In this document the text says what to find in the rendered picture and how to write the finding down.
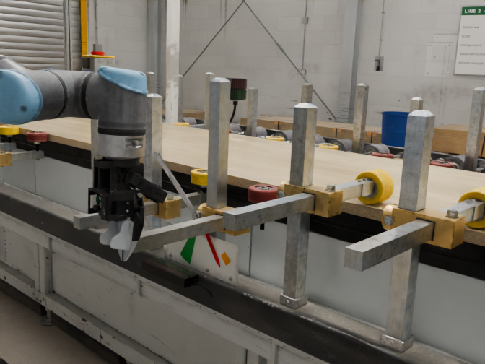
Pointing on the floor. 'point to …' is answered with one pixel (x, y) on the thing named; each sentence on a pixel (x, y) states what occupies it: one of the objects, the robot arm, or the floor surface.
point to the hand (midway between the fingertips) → (127, 253)
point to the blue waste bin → (394, 128)
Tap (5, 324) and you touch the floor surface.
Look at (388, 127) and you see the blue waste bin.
